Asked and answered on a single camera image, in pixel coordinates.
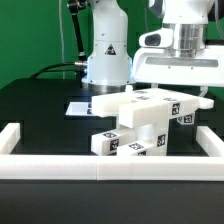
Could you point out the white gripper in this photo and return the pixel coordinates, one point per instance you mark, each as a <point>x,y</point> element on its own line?
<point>206,69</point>

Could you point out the white chair back frame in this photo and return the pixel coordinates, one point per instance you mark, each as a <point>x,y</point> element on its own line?
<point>141,107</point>

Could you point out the white chair seat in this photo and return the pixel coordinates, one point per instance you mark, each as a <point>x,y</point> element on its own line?
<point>156,134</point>

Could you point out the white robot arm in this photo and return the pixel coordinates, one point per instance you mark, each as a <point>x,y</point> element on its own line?
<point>175,54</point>

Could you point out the tagged white cube right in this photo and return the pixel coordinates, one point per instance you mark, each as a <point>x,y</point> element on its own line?
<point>186,120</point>

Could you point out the white tag sheet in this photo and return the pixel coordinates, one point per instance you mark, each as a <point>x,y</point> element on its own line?
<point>79,109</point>

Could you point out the white right fence rail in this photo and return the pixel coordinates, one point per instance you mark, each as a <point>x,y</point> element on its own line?
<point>210,142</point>

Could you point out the white fence rail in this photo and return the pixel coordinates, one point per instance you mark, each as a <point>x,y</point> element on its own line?
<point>210,142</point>
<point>9,137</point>
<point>55,167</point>

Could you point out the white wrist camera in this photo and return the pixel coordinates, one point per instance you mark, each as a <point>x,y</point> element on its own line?
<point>162,38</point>

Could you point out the white front fence rail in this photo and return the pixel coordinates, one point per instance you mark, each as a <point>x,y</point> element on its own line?
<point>55,167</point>

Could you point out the black camera stand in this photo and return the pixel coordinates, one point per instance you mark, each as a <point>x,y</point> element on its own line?
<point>74,6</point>

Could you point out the white left fence rail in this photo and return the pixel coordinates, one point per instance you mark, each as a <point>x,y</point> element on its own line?
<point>9,137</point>

